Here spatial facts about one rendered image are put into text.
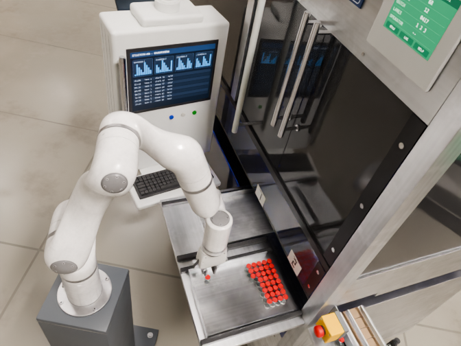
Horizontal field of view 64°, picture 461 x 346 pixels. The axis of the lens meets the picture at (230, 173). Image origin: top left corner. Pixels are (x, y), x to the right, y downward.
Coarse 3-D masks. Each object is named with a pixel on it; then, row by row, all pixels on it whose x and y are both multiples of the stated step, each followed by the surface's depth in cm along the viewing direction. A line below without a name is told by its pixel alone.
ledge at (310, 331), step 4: (308, 328) 138; (312, 328) 138; (308, 332) 138; (312, 332) 137; (312, 336) 136; (312, 340) 136; (316, 340) 135; (320, 340) 136; (316, 344) 134; (320, 344) 135; (324, 344) 135; (328, 344) 135; (332, 344) 135
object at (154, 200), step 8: (144, 168) 191; (152, 168) 192; (160, 168) 193; (216, 176) 195; (216, 184) 192; (136, 192) 179; (168, 192) 182; (176, 192) 183; (136, 200) 176; (144, 200) 176; (152, 200) 177; (144, 208) 176
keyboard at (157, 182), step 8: (144, 176) 184; (152, 176) 184; (160, 176) 186; (168, 176) 186; (136, 184) 180; (144, 184) 180; (152, 184) 181; (160, 184) 182; (168, 184) 183; (176, 184) 184; (144, 192) 178; (152, 192) 179; (160, 192) 180
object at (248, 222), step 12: (228, 192) 174; (240, 192) 177; (252, 192) 180; (228, 204) 173; (240, 204) 174; (252, 204) 175; (240, 216) 169; (252, 216) 170; (264, 216) 171; (240, 228) 164; (252, 228) 166; (264, 228) 167; (228, 240) 159; (240, 240) 157
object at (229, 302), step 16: (256, 256) 154; (192, 272) 145; (208, 272) 147; (224, 272) 148; (240, 272) 149; (192, 288) 141; (208, 288) 142; (224, 288) 143; (240, 288) 144; (256, 288) 146; (208, 304) 138; (224, 304) 139; (240, 304) 140; (256, 304) 141; (208, 320) 134; (224, 320) 135; (240, 320) 136; (256, 320) 133; (208, 336) 128
